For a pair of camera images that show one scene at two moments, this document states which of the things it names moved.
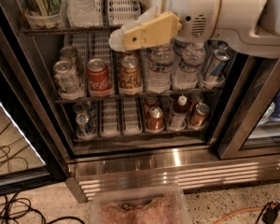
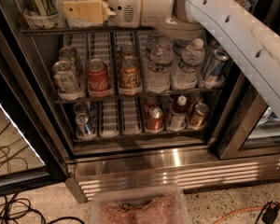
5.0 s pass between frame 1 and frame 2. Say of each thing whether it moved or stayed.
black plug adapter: stayed
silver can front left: stayed
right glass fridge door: stayed
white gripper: moved
